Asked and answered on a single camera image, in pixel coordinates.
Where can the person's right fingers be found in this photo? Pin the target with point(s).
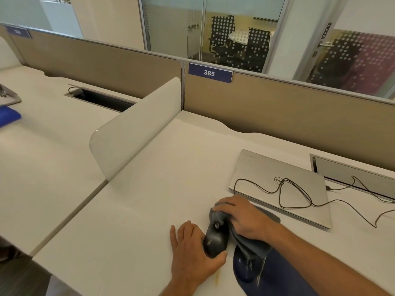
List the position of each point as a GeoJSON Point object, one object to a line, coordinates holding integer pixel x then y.
{"type": "Point", "coordinates": [230, 208]}

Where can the person's left hand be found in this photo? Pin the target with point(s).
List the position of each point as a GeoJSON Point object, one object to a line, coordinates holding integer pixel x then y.
{"type": "Point", "coordinates": [188, 258]}

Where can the person's right hand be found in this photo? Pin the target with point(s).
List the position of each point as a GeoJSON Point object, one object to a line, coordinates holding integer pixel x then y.
{"type": "Point", "coordinates": [250, 221]}

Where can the person's right forearm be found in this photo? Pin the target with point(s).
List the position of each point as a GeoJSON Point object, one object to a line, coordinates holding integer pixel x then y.
{"type": "Point", "coordinates": [324, 265]}

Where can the person's left forearm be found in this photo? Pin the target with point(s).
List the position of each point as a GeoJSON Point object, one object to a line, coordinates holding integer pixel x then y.
{"type": "Point", "coordinates": [180, 288]}

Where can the beige partition panel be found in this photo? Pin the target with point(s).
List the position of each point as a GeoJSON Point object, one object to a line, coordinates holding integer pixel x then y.
{"type": "Point", "coordinates": [92, 64]}
{"type": "Point", "coordinates": [293, 120]}

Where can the black office chair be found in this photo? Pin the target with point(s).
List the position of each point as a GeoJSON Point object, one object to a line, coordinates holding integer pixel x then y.
{"type": "Point", "coordinates": [257, 49]}
{"type": "Point", "coordinates": [222, 33]}
{"type": "Point", "coordinates": [339, 58]}

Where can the person's left middle finger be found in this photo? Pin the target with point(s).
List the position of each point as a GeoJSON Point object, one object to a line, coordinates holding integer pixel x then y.
{"type": "Point", "coordinates": [190, 230]}

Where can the dark blue mouse pad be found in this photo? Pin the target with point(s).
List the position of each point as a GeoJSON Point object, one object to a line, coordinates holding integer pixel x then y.
{"type": "Point", "coordinates": [277, 274]}

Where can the person's left little finger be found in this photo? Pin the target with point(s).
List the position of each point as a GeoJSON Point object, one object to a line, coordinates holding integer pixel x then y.
{"type": "Point", "coordinates": [174, 237]}

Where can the person's left thumb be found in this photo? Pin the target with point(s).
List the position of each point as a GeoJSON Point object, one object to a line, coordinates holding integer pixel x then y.
{"type": "Point", "coordinates": [217, 260]}

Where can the grey cleaning cloth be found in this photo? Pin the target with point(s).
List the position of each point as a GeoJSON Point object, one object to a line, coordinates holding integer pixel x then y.
{"type": "Point", "coordinates": [243, 243]}

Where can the black computer mouse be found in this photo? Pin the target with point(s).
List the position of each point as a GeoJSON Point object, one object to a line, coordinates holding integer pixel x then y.
{"type": "Point", "coordinates": [216, 243]}

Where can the grey laptop stand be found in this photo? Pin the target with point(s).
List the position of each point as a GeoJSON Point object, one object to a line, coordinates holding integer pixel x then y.
{"type": "Point", "coordinates": [7, 97]}

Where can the round white meeting table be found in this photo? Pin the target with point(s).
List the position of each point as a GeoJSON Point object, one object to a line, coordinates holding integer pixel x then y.
{"type": "Point", "coordinates": [240, 36]}

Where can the blue cloth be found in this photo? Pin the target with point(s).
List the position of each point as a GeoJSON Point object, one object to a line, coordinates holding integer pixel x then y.
{"type": "Point", "coordinates": [8, 116]}

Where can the white desk divider panel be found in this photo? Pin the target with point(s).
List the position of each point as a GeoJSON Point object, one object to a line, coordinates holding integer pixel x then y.
{"type": "Point", "coordinates": [135, 126]}

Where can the blue desk number label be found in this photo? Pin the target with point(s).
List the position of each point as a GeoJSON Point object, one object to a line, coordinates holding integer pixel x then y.
{"type": "Point", "coordinates": [209, 73]}
{"type": "Point", "coordinates": [18, 32]}

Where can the silver closed laptop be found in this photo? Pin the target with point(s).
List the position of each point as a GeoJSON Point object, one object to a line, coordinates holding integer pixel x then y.
{"type": "Point", "coordinates": [262, 172]}

